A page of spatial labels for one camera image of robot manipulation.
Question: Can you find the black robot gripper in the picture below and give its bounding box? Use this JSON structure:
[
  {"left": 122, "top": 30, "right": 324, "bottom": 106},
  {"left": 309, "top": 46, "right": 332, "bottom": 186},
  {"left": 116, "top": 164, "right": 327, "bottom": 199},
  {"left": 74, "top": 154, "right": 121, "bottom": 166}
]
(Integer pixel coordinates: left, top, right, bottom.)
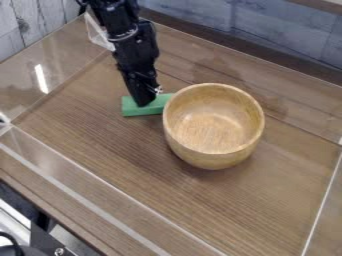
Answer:
[{"left": 108, "top": 19, "right": 161, "bottom": 107}]

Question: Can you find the green rectangular block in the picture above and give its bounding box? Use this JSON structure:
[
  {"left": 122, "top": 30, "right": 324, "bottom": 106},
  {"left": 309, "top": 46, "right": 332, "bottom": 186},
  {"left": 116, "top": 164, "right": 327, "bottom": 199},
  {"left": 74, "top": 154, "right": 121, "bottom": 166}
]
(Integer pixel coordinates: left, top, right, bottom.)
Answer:
[{"left": 121, "top": 93, "right": 172, "bottom": 117}]

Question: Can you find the round wooden bowl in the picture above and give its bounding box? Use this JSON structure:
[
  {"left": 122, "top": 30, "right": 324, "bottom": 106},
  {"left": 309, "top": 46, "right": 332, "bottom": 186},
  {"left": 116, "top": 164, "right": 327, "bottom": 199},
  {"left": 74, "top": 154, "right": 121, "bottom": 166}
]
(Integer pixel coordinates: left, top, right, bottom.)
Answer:
[{"left": 163, "top": 83, "right": 265, "bottom": 170}]

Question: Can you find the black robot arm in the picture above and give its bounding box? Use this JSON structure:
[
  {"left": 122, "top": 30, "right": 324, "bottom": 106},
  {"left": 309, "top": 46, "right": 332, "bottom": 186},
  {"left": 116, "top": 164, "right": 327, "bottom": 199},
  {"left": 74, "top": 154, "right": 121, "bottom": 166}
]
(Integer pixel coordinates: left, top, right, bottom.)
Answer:
[{"left": 84, "top": 0, "right": 160, "bottom": 107}]

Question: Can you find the clear acrylic corner bracket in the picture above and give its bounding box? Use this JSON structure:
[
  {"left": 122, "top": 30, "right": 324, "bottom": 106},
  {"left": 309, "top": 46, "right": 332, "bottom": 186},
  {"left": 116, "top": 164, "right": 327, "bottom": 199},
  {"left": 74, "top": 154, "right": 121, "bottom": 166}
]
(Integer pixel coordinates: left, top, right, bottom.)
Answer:
[{"left": 84, "top": 13, "right": 114, "bottom": 52}]

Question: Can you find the clear acrylic tray wall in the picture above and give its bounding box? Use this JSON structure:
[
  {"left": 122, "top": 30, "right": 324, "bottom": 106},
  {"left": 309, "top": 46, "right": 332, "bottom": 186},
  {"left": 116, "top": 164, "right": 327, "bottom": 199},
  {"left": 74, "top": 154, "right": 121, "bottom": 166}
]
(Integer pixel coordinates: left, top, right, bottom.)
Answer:
[{"left": 0, "top": 113, "right": 228, "bottom": 256}]

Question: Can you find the black metal bracket with bolt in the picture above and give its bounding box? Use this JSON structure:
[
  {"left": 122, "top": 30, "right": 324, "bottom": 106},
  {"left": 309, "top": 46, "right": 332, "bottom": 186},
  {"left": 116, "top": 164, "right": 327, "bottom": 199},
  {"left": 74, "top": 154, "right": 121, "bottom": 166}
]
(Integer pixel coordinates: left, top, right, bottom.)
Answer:
[{"left": 29, "top": 223, "right": 77, "bottom": 256}]

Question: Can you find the black cable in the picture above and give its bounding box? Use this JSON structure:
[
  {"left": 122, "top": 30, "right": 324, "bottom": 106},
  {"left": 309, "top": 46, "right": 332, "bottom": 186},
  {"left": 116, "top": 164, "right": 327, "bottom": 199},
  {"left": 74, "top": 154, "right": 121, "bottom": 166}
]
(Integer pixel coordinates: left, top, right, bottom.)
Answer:
[{"left": 0, "top": 231, "right": 24, "bottom": 256}]

